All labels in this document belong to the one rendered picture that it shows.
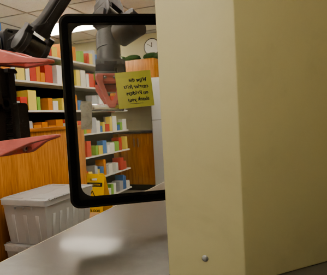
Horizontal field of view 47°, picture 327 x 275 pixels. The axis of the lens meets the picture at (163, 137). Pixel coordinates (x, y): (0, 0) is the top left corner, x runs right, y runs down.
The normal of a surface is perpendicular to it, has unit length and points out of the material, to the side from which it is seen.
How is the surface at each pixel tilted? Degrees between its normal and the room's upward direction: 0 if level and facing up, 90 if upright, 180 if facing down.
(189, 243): 90
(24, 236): 95
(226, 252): 90
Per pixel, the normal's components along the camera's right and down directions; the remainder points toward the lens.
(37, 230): -0.36, 0.17
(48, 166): 0.93, -0.03
